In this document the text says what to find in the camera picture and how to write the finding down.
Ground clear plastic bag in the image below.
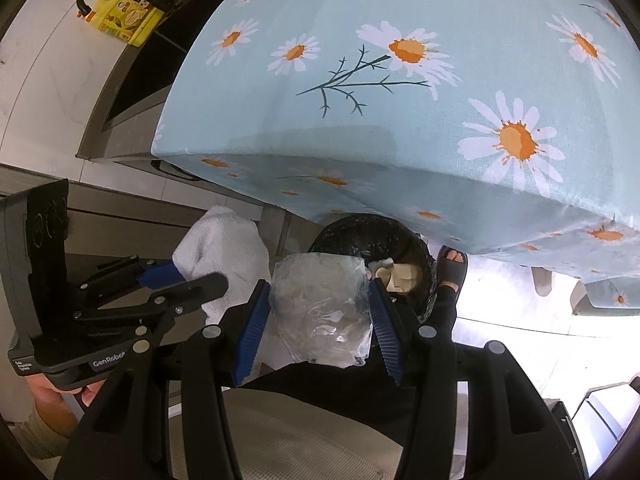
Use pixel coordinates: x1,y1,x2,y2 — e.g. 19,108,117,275
268,252,376,368

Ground black sink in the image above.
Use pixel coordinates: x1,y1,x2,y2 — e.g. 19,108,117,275
102,7,201,133

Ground bin with black liner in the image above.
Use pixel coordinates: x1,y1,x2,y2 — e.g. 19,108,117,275
306,213,436,326

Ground person's left hand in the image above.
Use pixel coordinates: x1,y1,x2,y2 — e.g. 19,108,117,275
25,374,108,428

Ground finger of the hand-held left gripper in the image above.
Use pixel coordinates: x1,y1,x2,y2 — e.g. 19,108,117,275
75,255,183,311
75,272,230,333

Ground person's foot in dark slipper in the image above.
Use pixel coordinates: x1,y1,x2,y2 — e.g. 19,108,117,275
434,245,469,293

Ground person's left forearm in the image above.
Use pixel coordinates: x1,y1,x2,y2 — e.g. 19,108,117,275
10,402,76,466

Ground blue daisy print tablecloth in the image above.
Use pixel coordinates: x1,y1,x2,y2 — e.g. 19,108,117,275
151,0,640,317

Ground white towel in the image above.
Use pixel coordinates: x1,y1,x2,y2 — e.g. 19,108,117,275
172,205,268,326

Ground yellow detergent bottle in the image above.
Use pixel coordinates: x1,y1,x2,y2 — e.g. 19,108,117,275
85,0,163,48

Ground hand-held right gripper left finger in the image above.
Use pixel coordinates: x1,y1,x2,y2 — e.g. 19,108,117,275
55,280,273,480

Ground beige paper carton piece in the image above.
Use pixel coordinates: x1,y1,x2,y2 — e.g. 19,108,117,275
374,259,418,292

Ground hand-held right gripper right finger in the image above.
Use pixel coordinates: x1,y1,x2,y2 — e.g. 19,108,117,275
369,280,588,480

